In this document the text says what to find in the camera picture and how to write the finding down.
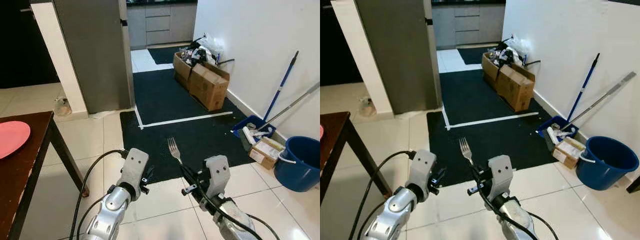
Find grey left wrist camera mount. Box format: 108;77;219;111
408;149;437;190
121;148;150;188

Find large brown cardboard box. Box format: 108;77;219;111
481;51;536;113
172;50;231;112

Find white door post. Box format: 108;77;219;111
30;1;90;121
331;0;396;120

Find small black floor mat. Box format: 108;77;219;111
456;46;496;66
147;46;187;66

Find blue plastic bucket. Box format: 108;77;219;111
576;136;640;191
273;136;321;193

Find white floor tape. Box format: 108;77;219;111
133;105;234;130
441;105;540;131

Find silver fork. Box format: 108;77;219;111
167;137;185;168
459;137;476;168

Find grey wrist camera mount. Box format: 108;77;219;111
121;148;150;188
487;155;516;198
408;149;437;190
204;155;231;198

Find blue dustpan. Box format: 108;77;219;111
536;116;580;141
231;115;277;141

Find grey kitchen cabinets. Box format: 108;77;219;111
126;2;198;50
431;2;506;50

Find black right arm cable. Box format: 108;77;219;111
187;172;263;240
525;211;561;240
245;213;282;240
475;172;528;240

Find large black floor mat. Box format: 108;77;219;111
426;70;566;187
120;68;261;183

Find small printed cardboard box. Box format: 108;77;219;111
248;137;287;170
552;136;587;170

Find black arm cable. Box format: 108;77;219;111
77;196;111;240
347;150;415;240
475;172;528;240
187;172;263;240
245;213;282;240
356;199;388;240
525;211;561;240
69;149;129;240

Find dark brown wooden table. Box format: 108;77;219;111
320;111;393;206
0;111;91;240

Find blue broom handle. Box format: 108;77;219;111
263;50;300;121
567;53;601;121

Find white hand brush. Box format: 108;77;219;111
241;125;271;151
545;126;576;151

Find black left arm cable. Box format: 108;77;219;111
77;196;111;240
356;199;388;240
347;150;415;240
69;149;129;240

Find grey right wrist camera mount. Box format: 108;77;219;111
204;155;231;198
487;155;516;198

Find black and white rubbish bags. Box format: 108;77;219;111
487;35;533;68
179;34;226;68

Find silver mop handle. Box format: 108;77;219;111
257;81;321;132
562;71;637;132

